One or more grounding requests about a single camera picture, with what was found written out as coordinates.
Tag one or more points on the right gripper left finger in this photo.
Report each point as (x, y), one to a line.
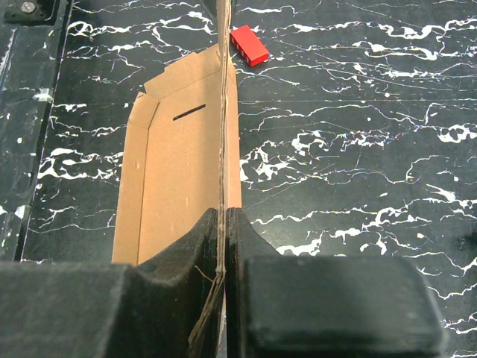
(113, 310)

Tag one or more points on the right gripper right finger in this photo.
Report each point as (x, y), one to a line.
(324, 306)

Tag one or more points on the cardboard box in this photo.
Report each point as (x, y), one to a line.
(179, 175)

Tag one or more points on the red rectangular block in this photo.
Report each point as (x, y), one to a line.
(249, 46)

